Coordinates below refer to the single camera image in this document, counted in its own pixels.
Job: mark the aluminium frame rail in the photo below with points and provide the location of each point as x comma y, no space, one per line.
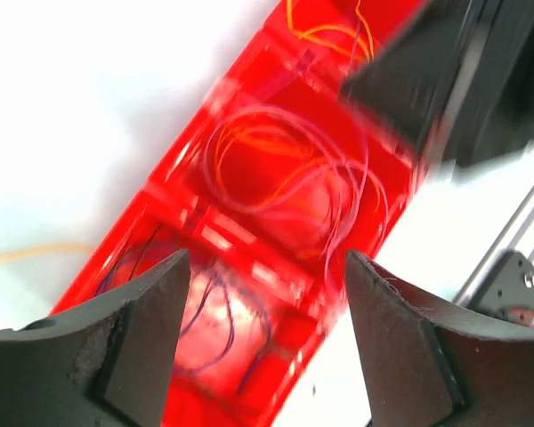
508,238

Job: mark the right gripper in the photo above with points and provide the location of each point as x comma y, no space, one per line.
489,96

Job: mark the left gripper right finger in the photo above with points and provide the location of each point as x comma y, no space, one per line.
428,362

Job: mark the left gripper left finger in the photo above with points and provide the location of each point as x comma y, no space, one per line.
105,362

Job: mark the red plastic bin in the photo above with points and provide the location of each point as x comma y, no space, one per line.
268,187

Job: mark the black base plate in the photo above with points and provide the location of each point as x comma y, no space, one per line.
507,292

